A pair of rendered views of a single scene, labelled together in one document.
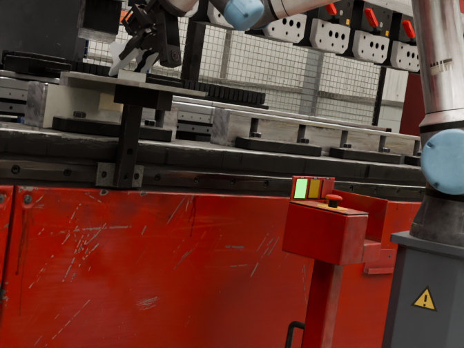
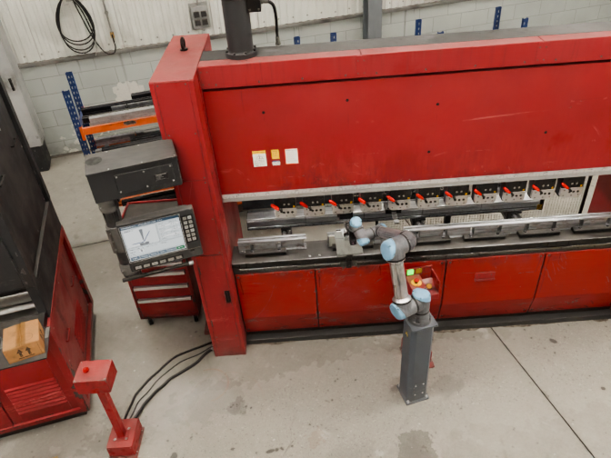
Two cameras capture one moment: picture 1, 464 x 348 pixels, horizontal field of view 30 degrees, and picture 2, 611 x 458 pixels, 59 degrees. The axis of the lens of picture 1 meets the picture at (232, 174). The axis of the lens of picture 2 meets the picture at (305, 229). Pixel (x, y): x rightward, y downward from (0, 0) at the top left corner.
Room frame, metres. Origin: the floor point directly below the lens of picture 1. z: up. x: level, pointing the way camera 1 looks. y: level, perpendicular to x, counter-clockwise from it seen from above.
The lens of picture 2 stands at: (-0.42, -1.73, 3.36)
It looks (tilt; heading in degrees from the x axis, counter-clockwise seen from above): 37 degrees down; 47
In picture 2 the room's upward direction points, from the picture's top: 4 degrees counter-clockwise
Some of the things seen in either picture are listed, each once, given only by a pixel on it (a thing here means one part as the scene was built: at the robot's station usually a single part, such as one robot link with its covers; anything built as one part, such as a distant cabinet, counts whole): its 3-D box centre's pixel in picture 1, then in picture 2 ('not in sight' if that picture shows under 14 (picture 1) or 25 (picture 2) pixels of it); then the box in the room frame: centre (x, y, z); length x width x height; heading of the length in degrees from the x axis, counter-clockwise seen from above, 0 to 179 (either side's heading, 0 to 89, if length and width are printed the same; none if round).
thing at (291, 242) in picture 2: not in sight; (272, 243); (1.55, 0.72, 0.92); 0.50 x 0.06 x 0.10; 136
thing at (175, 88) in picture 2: not in sight; (212, 209); (1.37, 1.14, 1.15); 0.85 x 0.25 x 2.30; 46
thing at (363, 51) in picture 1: (364, 32); (484, 190); (2.65, -0.33, 1.26); 0.15 x 0.09 x 0.17; 136
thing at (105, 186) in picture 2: not in sight; (146, 216); (0.76, 0.91, 1.53); 0.51 x 0.25 x 0.85; 153
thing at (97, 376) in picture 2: not in sight; (110, 408); (0.08, 0.78, 0.41); 0.25 x 0.20 x 0.83; 46
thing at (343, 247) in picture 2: (132, 83); (348, 243); (1.85, 0.24, 1.00); 0.26 x 0.18 x 0.01; 46
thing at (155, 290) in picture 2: not in sight; (165, 265); (1.11, 1.63, 0.50); 0.50 x 0.50 x 1.00; 46
